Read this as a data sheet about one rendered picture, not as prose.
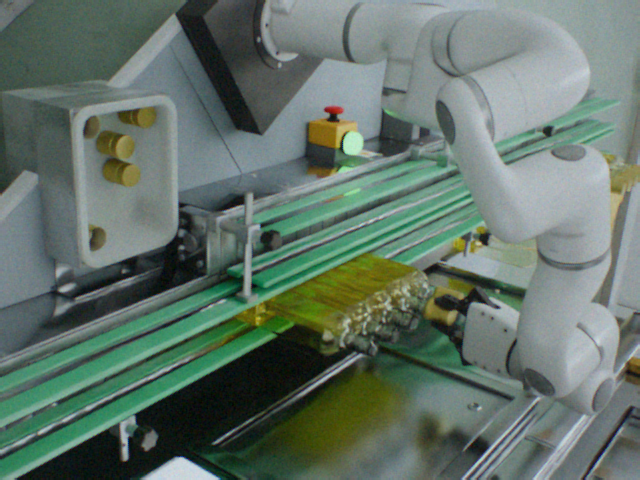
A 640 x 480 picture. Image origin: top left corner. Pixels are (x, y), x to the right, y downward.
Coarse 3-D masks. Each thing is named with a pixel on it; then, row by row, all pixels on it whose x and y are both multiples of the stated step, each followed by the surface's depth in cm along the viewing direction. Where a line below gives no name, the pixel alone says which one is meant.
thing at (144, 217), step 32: (160, 96) 106; (128, 128) 112; (160, 128) 111; (96, 160) 109; (128, 160) 114; (160, 160) 112; (96, 192) 110; (128, 192) 115; (160, 192) 114; (96, 224) 112; (128, 224) 117; (160, 224) 116; (96, 256) 106; (128, 256) 109
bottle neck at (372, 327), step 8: (368, 320) 117; (376, 320) 117; (368, 328) 117; (376, 328) 116; (384, 328) 116; (392, 328) 115; (376, 336) 116; (384, 336) 115; (392, 336) 117; (392, 344) 116
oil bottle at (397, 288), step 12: (348, 264) 133; (360, 264) 134; (348, 276) 130; (360, 276) 129; (372, 276) 129; (384, 276) 129; (396, 276) 130; (384, 288) 126; (396, 288) 126; (408, 288) 127; (396, 300) 126
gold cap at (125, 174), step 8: (112, 160) 110; (104, 168) 110; (112, 168) 109; (120, 168) 108; (128, 168) 108; (136, 168) 110; (104, 176) 110; (112, 176) 109; (120, 176) 108; (128, 176) 109; (136, 176) 110; (120, 184) 109; (128, 184) 109; (136, 184) 110
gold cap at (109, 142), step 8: (104, 136) 107; (112, 136) 107; (120, 136) 106; (128, 136) 107; (96, 144) 108; (104, 144) 107; (112, 144) 106; (120, 144) 106; (128, 144) 107; (104, 152) 108; (112, 152) 107; (120, 152) 107; (128, 152) 108
